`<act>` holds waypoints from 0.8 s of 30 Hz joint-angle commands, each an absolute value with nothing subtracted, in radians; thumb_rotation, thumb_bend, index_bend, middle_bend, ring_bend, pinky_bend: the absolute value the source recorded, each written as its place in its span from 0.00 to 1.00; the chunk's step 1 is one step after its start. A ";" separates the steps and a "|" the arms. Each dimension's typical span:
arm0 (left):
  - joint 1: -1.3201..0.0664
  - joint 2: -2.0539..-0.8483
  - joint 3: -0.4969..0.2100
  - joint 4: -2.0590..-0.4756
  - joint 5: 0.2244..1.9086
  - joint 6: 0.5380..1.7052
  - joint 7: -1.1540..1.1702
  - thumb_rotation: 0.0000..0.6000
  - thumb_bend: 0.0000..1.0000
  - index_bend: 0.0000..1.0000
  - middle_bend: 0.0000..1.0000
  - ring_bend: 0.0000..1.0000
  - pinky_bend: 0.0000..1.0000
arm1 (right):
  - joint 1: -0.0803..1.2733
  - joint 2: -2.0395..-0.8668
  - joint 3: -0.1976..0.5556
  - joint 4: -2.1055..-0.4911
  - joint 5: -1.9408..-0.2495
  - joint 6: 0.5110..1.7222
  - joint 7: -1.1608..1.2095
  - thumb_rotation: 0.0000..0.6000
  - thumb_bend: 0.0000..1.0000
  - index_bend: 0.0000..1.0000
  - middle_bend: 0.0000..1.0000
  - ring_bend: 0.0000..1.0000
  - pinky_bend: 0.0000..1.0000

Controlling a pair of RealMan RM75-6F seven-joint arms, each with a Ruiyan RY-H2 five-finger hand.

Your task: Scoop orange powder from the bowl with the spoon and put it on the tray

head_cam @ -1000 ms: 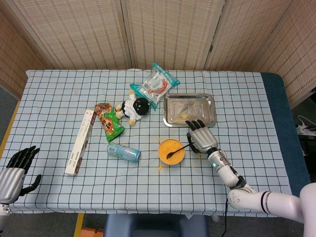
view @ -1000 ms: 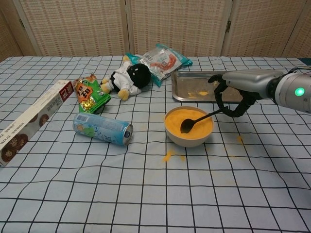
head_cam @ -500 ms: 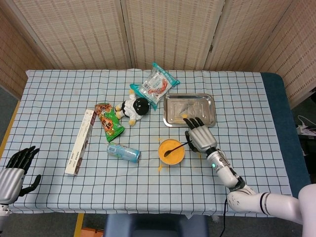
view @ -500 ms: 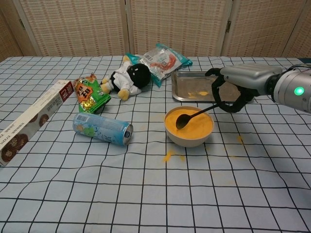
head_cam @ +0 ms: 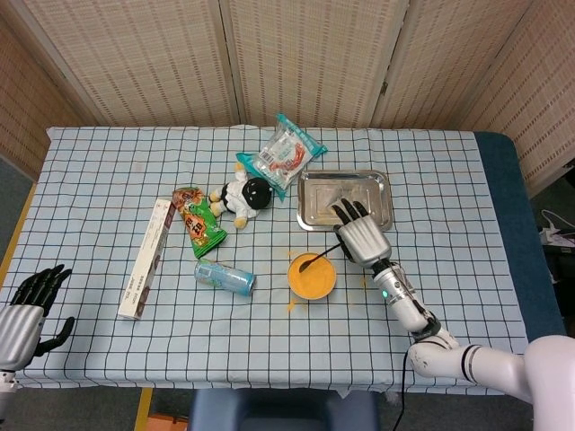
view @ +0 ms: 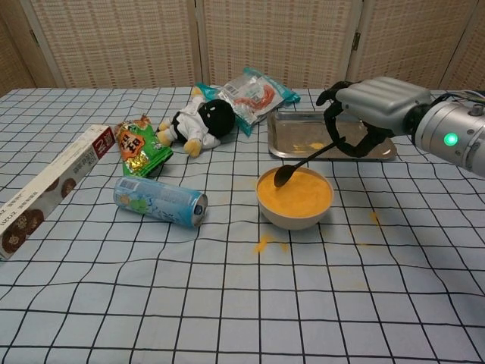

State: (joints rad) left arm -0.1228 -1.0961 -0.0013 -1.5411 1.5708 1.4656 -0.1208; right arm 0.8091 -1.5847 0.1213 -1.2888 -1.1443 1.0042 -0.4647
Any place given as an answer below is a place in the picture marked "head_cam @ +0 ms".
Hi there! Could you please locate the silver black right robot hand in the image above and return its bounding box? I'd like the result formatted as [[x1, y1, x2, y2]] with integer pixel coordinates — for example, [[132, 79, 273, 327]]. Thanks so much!
[[331, 198, 392, 269]]

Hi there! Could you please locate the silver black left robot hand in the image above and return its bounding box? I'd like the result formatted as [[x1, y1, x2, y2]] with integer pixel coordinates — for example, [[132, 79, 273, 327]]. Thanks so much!
[[0, 264, 76, 372]]

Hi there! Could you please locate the black spoon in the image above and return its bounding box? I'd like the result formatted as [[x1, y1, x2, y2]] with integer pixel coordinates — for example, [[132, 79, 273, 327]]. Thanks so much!
[[296, 244, 341, 274]]

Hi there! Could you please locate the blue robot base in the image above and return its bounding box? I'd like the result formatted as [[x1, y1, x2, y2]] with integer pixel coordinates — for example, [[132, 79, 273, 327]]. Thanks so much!
[[188, 388, 381, 431]]

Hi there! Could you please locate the beige bowl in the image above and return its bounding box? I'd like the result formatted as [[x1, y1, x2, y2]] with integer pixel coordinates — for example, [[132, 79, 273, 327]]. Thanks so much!
[[287, 252, 339, 303]]

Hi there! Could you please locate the stainless steel tray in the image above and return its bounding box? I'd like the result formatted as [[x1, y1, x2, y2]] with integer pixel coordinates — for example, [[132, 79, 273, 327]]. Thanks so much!
[[296, 169, 394, 233]]

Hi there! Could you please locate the teal clear snack packet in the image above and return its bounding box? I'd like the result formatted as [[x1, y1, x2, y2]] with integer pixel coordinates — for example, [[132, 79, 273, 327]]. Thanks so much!
[[235, 112, 328, 202]]

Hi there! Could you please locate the plush doll with black head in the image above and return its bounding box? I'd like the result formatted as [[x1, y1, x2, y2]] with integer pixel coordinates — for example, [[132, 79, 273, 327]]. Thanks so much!
[[207, 162, 273, 231]]

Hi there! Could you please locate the long white cookie box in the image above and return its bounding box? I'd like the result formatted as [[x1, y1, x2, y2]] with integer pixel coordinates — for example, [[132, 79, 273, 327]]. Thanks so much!
[[117, 198, 176, 321]]

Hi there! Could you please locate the light blue drink can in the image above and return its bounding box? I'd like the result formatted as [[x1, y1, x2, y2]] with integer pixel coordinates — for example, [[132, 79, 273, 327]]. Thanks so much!
[[193, 259, 257, 298]]

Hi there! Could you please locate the dark blue padded table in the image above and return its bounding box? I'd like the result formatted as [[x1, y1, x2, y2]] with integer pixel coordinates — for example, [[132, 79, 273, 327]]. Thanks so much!
[[473, 131, 571, 356]]

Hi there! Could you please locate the green orange snack bag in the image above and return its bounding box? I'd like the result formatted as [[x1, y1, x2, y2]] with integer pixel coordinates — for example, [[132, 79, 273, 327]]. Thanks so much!
[[172, 186, 227, 259]]

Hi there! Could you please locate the orange box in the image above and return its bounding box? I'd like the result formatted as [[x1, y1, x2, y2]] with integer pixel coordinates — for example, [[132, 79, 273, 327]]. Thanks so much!
[[146, 413, 192, 431]]

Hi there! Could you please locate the blue checkered tablecloth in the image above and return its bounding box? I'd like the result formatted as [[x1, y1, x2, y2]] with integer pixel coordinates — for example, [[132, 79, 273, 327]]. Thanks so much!
[[0, 125, 538, 396]]

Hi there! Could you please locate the black bag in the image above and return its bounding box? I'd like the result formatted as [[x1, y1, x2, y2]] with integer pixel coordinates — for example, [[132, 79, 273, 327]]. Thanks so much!
[[544, 244, 575, 288]]

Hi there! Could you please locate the woven folding screen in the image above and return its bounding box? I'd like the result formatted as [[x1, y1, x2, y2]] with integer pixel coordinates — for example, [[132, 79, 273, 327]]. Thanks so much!
[[0, 0, 575, 198]]

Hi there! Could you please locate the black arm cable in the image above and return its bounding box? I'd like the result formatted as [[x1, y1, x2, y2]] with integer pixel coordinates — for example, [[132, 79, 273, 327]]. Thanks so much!
[[396, 347, 411, 431]]

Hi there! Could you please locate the white cable bundle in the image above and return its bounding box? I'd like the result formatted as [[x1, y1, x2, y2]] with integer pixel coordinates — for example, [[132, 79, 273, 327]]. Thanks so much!
[[538, 208, 575, 248]]

